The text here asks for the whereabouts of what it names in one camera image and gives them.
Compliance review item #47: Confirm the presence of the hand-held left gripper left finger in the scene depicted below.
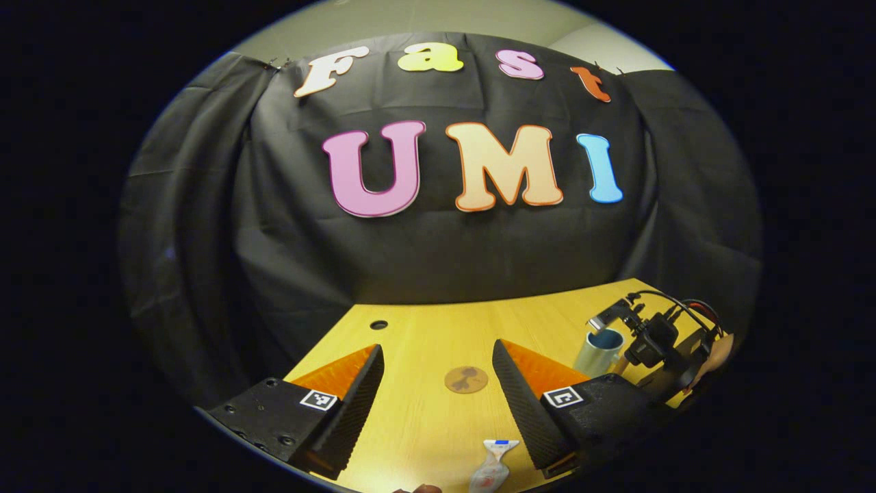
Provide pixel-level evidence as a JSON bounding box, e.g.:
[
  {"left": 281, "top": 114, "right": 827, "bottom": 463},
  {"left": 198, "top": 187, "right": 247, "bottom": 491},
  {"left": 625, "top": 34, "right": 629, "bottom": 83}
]
[{"left": 205, "top": 344, "right": 385, "bottom": 480}]

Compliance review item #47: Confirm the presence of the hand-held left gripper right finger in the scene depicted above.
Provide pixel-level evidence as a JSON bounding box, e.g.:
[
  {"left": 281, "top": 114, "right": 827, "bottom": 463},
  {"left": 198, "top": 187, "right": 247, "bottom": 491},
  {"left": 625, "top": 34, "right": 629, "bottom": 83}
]
[{"left": 491, "top": 339, "right": 678, "bottom": 480}]

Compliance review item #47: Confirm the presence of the white toothpaste tube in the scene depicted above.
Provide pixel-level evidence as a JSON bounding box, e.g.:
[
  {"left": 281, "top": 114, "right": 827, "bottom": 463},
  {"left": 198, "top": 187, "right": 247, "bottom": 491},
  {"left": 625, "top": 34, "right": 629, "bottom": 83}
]
[{"left": 469, "top": 439, "right": 521, "bottom": 493}]

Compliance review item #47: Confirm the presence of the round brown coaster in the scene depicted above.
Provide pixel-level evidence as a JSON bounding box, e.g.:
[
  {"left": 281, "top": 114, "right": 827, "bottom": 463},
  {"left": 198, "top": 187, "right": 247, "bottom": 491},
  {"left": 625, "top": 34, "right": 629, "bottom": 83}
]
[{"left": 444, "top": 366, "right": 489, "bottom": 394}]

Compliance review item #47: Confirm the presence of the grey cup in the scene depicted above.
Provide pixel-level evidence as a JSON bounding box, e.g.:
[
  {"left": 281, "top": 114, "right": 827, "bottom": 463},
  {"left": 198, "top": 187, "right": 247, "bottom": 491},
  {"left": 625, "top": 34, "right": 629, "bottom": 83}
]
[{"left": 574, "top": 328, "right": 626, "bottom": 379}]

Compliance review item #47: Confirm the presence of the wooden desktop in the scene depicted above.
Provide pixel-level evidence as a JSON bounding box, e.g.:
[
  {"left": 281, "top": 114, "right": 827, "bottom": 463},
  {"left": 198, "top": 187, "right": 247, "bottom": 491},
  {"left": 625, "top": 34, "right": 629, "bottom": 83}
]
[{"left": 284, "top": 277, "right": 719, "bottom": 493}]

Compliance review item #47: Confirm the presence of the black backdrop cloth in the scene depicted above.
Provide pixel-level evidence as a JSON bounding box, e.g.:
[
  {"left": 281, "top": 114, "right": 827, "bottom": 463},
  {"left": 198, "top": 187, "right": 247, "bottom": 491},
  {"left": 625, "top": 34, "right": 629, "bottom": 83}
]
[{"left": 116, "top": 31, "right": 764, "bottom": 412}]

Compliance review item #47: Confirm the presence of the black cable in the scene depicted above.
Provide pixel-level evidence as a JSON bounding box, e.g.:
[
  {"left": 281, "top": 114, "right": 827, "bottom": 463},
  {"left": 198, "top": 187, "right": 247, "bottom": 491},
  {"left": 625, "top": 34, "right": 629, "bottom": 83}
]
[{"left": 633, "top": 290, "right": 707, "bottom": 331}]

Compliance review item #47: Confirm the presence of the red cable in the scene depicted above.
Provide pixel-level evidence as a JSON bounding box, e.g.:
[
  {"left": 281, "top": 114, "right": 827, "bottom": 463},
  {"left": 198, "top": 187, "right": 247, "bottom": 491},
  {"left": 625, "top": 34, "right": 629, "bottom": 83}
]
[{"left": 683, "top": 299, "right": 721, "bottom": 324}]

